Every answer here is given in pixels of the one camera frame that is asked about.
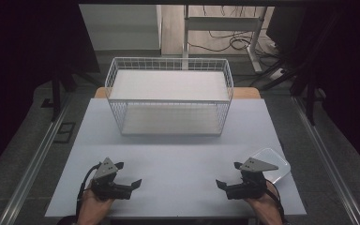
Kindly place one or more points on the person's left hand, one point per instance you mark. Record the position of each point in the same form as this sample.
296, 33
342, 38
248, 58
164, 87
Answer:
91, 207

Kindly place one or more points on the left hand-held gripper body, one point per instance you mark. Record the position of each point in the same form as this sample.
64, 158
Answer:
105, 175

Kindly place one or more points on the white power strip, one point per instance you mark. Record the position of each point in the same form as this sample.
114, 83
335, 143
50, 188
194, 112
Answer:
276, 74

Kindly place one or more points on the white metal desk frame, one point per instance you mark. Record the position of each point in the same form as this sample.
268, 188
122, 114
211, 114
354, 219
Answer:
222, 23

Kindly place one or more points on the black floor frame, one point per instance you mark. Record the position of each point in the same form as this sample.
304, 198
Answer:
65, 132

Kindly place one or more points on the person's right hand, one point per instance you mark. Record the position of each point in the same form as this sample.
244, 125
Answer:
267, 207

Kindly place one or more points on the white cabinet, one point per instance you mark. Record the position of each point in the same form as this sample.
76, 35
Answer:
122, 28

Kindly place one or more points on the black metal stand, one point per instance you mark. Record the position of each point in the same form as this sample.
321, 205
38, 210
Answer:
56, 93
309, 93

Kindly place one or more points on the aluminium rail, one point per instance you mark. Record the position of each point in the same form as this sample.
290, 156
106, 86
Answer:
31, 168
325, 156

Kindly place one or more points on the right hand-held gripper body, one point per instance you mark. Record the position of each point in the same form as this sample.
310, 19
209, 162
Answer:
252, 184

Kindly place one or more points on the clear plastic container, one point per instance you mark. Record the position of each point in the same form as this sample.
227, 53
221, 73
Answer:
276, 162

